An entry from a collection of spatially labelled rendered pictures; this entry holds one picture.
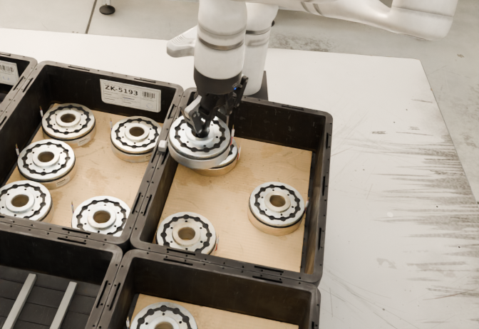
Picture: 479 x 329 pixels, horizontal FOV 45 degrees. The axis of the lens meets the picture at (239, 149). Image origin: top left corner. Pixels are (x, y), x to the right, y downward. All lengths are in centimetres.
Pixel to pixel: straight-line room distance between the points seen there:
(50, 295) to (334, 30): 244
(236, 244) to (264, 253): 5
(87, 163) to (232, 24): 48
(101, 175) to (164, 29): 192
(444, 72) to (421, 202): 177
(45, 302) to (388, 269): 66
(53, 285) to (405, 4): 70
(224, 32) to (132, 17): 228
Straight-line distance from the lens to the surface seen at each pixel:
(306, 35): 308
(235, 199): 110
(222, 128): 98
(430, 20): 89
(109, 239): 91
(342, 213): 129
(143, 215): 95
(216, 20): 80
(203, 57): 85
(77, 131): 118
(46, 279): 101
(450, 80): 306
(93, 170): 114
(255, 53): 129
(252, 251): 103
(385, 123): 154
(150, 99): 119
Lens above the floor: 167
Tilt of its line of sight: 45 degrees down
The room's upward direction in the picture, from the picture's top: 8 degrees clockwise
